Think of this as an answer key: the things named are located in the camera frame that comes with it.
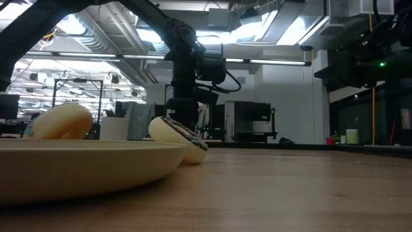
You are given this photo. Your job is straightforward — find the grey cloth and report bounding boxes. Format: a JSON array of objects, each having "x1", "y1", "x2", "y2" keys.
[{"x1": 122, "y1": 101, "x2": 156, "y2": 140}]

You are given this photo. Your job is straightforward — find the small green plant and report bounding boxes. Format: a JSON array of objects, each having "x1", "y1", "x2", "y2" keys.
[{"x1": 103, "y1": 108, "x2": 127, "y2": 119}]

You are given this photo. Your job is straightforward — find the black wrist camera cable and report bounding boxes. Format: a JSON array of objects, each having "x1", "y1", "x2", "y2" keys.
[{"x1": 194, "y1": 70, "x2": 242, "y2": 95}]

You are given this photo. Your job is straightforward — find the hanging yellow cable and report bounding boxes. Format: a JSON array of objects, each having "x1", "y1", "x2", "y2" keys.
[{"x1": 368, "y1": 12, "x2": 377, "y2": 146}]

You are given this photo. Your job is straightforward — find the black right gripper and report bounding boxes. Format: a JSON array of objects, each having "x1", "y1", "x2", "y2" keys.
[{"x1": 314, "y1": 30, "x2": 395, "y2": 93}]

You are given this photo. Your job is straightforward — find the beige round plate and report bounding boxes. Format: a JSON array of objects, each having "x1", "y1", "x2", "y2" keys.
[{"x1": 0, "y1": 138, "x2": 190, "y2": 206}]

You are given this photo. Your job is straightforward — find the white plant pot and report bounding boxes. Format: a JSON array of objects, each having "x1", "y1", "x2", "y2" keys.
[{"x1": 99, "y1": 116, "x2": 129, "y2": 141}]

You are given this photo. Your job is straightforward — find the green white container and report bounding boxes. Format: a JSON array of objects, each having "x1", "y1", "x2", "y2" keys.
[{"x1": 346, "y1": 128, "x2": 359, "y2": 146}]

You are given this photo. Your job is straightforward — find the long ceiling light bar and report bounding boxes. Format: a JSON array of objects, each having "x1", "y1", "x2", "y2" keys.
[{"x1": 25, "y1": 50, "x2": 312, "y2": 67}]

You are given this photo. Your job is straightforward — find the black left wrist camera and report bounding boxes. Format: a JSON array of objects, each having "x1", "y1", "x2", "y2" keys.
[{"x1": 196, "y1": 48, "x2": 227, "y2": 85}]

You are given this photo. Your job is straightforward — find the yellow ceiling cable reel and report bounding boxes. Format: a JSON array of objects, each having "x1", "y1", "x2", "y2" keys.
[{"x1": 40, "y1": 30, "x2": 58, "y2": 46}]

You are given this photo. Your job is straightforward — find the black cabinet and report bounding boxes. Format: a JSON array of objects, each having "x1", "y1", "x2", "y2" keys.
[{"x1": 225, "y1": 100, "x2": 278, "y2": 143}]

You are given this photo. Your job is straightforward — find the chocolate frosted large donut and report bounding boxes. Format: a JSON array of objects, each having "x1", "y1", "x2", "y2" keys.
[{"x1": 148, "y1": 115, "x2": 209, "y2": 165}]

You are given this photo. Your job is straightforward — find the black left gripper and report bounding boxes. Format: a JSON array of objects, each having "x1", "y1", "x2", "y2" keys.
[{"x1": 166, "y1": 75, "x2": 220, "y2": 130}]

